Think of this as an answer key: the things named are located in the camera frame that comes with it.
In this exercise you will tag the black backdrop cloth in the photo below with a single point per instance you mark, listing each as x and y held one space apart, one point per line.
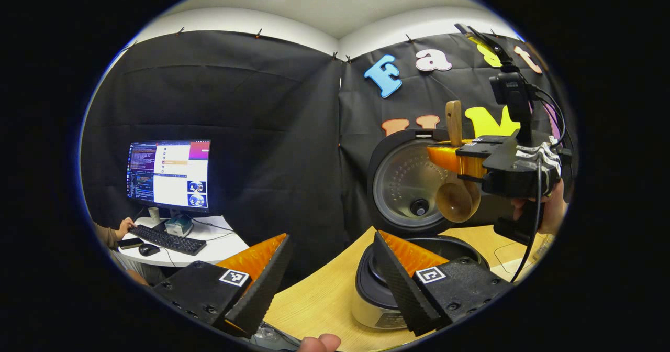
261 106

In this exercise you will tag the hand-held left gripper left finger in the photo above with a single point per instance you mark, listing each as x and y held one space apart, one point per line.
261 284

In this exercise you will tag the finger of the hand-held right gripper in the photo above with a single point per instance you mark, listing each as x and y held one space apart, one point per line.
471 153
492 139

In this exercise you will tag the black smartphone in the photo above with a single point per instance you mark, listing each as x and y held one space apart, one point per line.
131 243

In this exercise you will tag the white side desk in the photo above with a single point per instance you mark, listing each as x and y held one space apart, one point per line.
220 244

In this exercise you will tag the black keyboard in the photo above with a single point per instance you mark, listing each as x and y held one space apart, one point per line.
167 240

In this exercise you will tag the computer monitor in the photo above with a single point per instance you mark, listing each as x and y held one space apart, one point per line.
167 176

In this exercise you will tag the small teal box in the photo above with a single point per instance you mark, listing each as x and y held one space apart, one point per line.
179 225

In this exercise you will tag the black computer mouse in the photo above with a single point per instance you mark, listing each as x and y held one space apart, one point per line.
149 250

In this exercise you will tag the black and white rice cooker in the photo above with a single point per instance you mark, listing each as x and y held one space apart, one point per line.
398 184

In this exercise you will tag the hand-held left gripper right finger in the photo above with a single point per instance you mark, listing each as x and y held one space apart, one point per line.
398 284

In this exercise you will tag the wooden spoon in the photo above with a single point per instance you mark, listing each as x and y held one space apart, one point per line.
458 202

